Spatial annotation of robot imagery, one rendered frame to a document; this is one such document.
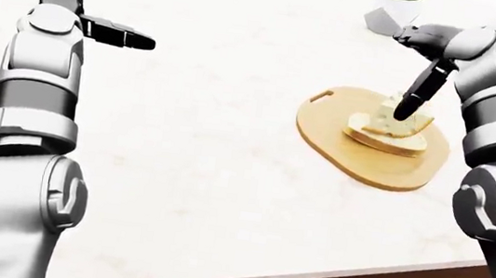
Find black right three-finger hand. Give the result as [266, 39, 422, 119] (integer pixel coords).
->
[382, 19, 467, 129]

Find pale holey cheese wedge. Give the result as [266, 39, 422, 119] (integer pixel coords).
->
[360, 87, 438, 142]

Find slice of white bread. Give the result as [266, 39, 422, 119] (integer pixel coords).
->
[339, 109, 432, 160]

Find green succulent in white pot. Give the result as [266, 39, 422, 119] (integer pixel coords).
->
[361, 0, 429, 40]

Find oval wooden cutting board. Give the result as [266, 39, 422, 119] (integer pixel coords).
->
[288, 80, 457, 198]

